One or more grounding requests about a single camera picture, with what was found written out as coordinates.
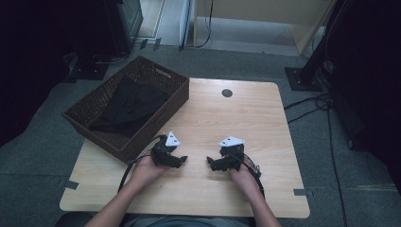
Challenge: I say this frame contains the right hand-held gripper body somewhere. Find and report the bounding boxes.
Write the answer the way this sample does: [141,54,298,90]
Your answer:
[218,135,246,171]

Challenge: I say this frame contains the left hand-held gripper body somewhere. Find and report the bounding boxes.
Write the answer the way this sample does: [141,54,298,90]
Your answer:
[150,131,182,167]

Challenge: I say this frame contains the black pants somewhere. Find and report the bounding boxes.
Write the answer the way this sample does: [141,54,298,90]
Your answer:
[89,77,171,137]

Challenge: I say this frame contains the brown wicker basket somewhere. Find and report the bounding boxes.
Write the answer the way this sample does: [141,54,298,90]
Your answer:
[61,55,190,164]

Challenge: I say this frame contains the person's left hand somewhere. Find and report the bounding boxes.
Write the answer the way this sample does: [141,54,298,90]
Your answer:
[130,154,171,189]

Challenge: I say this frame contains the person's right hand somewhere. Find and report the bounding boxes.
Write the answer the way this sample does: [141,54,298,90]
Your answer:
[229,159,262,197]

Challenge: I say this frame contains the person's blue-grey shirt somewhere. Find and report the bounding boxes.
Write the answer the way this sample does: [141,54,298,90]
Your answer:
[122,214,253,227]

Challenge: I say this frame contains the black metal stand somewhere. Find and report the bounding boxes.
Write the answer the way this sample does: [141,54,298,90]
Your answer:
[284,0,348,93]

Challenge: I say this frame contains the white board panel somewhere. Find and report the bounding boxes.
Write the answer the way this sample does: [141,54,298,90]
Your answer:
[179,0,195,51]

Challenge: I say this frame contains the black cabinet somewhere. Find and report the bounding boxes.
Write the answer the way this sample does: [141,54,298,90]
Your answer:
[105,0,145,58]

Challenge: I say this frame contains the light wooden furniture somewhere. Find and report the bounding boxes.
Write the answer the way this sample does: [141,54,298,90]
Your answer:
[193,0,337,56]

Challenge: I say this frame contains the dark curtain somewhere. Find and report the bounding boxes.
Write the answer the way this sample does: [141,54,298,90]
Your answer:
[324,0,401,193]
[0,0,110,148]

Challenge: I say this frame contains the right hand-held gripper cable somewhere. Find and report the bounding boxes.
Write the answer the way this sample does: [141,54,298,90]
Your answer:
[239,153,266,200]

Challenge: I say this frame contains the hand-held gripper cable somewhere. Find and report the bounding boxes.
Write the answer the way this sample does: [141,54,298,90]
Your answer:
[116,134,166,194]
[239,153,266,200]

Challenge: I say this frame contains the left hand-held gripper cable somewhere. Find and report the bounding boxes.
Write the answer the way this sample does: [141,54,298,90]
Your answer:
[116,134,166,194]

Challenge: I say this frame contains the long black floor cable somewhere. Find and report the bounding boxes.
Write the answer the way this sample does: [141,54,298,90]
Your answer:
[325,103,348,227]

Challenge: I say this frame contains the thin black floor cable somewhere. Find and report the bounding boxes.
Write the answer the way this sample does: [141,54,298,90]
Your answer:
[94,51,131,65]

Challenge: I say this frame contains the black hanging cable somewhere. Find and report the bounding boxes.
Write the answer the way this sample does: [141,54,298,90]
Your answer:
[192,0,215,49]

